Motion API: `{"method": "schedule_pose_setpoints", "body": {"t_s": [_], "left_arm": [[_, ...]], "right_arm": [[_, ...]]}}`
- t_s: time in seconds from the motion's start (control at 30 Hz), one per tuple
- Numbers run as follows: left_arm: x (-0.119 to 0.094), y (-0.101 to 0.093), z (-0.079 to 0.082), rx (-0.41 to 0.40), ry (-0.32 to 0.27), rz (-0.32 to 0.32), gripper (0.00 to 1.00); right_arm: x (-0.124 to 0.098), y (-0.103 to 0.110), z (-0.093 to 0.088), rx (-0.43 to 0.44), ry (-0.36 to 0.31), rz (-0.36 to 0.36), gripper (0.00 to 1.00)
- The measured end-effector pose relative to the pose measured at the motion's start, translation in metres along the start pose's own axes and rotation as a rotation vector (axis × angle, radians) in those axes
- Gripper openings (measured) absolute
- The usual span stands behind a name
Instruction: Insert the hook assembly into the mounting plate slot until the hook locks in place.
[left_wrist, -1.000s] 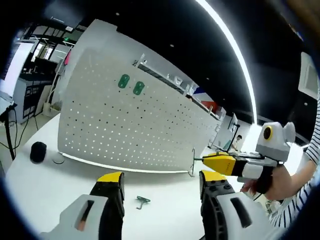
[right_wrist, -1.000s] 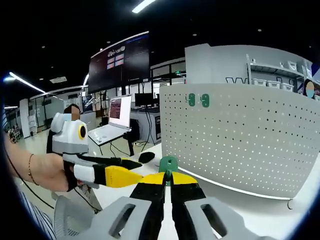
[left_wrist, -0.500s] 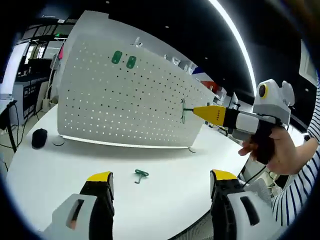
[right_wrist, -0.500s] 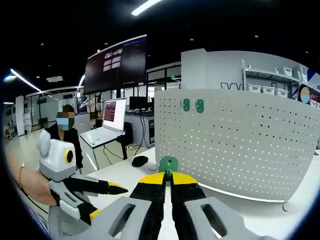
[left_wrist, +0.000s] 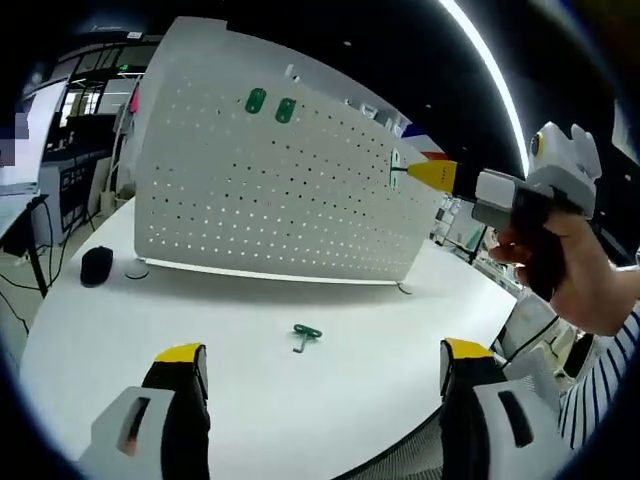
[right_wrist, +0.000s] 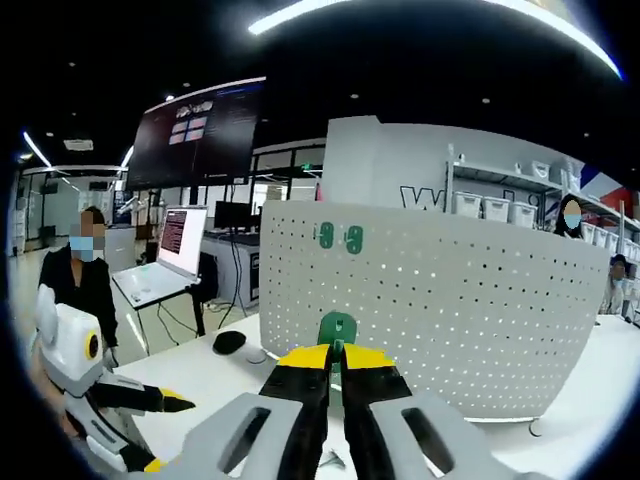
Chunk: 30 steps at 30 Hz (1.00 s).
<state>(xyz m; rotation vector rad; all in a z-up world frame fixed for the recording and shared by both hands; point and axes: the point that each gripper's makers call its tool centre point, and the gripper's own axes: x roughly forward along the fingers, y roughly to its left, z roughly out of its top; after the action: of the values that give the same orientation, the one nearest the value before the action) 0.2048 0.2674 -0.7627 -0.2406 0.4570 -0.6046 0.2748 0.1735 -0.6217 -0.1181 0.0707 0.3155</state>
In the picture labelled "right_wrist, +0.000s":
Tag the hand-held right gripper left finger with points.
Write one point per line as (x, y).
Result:
(280, 415)

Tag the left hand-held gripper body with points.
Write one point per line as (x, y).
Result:
(67, 345)

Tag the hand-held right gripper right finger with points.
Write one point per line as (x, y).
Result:
(390, 415)

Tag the white perforated mounting plate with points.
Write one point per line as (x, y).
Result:
(475, 310)

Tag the black computer mouse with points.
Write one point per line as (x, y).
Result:
(229, 342)

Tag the black computer tower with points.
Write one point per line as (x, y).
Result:
(209, 275)

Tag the grey lab bench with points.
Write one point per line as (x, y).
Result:
(245, 270)

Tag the white open laptop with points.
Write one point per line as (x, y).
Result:
(180, 235)

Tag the black computer monitor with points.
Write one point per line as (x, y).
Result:
(235, 215)

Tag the metal shelf with white bins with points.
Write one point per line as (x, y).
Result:
(500, 200)

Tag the white partition panel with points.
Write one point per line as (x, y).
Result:
(360, 165)

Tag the large dark wall screen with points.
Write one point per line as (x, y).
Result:
(200, 135)

